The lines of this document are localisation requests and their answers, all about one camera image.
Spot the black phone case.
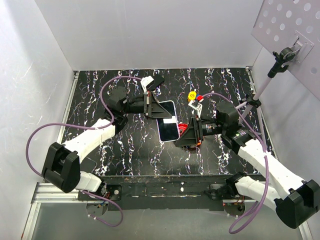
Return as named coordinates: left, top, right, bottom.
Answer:
left=147, top=74, right=165, bottom=91

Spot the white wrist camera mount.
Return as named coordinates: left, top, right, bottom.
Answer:
left=188, top=95, right=204, bottom=118
left=140, top=76, right=154, bottom=94

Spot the smartphone with black screen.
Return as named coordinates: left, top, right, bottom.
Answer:
left=156, top=116, right=180, bottom=143

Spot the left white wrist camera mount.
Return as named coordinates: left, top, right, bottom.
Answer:
left=140, top=76, right=154, bottom=94

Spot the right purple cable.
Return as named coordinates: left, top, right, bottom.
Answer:
left=202, top=92, right=270, bottom=235

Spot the perforated lilac panel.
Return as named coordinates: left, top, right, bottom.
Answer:
left=251, top=0, right=320, bottom=98

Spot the grey phone at table edge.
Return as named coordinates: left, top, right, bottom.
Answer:
left=80, top=158, right=98, bottom=174

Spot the red orange oval tray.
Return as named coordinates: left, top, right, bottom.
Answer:
left=178, top=123, right=201, bottom=150

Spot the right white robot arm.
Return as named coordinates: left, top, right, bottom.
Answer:
left=175, top=100, right=320, bottom=229

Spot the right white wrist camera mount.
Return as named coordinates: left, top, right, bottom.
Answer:
left=188, top=95, right=204, bottom=118

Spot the purple cable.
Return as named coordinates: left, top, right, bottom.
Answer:
left=25, top=76, right=143, bottom=228
left=202, top=92, right=270, bottom=235

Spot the lilac phone case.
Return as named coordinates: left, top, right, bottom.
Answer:
left=156, top=99, right=180, bottom=144

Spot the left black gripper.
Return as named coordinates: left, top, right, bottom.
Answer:
left=121, top=91, right=173, bottom=120

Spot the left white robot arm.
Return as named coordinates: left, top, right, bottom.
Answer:
left=41, top=86, right=173, bottom=200

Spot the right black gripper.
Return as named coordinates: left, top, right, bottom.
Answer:
left=175, top=115, right=226, bottom=146

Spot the yellow round toy block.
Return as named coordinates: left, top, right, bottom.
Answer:
left=187, top=91, right=197, bottom=102

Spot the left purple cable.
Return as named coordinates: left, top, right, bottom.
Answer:
left=25, top=76, right=143, bottom=228

